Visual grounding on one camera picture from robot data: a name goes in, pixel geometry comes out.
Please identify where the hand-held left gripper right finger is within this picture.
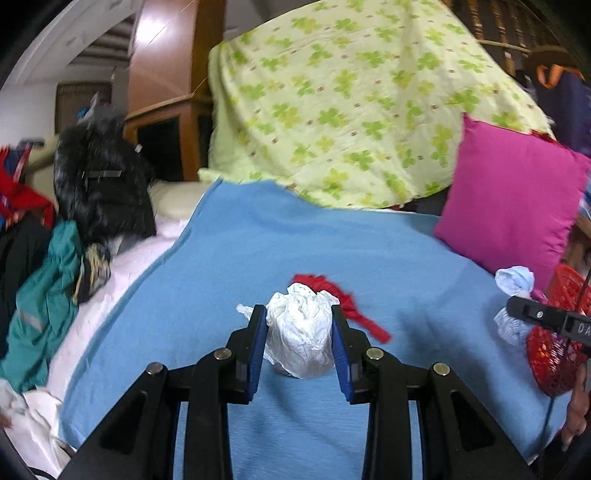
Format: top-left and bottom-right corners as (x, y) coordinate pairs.
(331, 304), (536, 480)

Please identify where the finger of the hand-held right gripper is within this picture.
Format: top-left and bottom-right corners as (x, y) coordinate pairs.
(505, 295), (573, 340)

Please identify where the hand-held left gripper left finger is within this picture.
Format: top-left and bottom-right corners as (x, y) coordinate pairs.
(58, 304), (269, 480)

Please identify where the light blue cloth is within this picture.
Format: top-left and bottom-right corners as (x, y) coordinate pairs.
(494, 265), (536, 347)

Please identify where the red plastic basket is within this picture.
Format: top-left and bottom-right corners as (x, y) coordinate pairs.
(526, 263), (591, 398)

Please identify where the white cloth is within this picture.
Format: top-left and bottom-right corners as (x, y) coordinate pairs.
(237, 282), (340, 380)

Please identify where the red ribbon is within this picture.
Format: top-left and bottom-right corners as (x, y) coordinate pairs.
(291, 273), (391, 344)

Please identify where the person's right hand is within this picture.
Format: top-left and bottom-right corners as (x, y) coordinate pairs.
(561, 362), (591, 450)

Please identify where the blue blanket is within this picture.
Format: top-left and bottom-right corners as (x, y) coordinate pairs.
(58, 179), (573, 480)

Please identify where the pink pillow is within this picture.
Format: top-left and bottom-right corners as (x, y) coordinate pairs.
(434, 113), (591, 294)

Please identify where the cream cushion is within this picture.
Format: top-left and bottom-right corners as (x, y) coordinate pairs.
(150, 181), (208, 222)

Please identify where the dark patterned garment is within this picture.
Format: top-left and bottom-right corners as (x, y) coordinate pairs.
(74, 242), (112, 304)

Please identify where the wooden cabinet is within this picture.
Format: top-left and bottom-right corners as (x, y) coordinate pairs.
(122, 95), (215, 183)

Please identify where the green jacket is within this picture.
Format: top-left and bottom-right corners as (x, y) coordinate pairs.
(0, 219), (86, 393)

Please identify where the black puffer jacket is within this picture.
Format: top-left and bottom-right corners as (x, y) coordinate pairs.
(53, 115), (158, 245)

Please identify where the black garment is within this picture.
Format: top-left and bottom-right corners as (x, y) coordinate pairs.
(0, 212), (56, 358)

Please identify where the green clover print quilt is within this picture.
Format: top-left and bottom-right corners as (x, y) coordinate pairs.
(198, 0), (555, 210)

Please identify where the red garment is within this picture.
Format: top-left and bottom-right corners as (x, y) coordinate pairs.
(0, 145), (56, 227)

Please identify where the wooden stair railing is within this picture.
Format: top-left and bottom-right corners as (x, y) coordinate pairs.
(443, 0), (559, 75)

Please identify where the brown wooden door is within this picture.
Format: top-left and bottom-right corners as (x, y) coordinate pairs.
(55, 82), (114, 134)

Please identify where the navy bag with orange handle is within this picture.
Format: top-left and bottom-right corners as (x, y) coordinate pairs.
(524, 51), (591, 155)

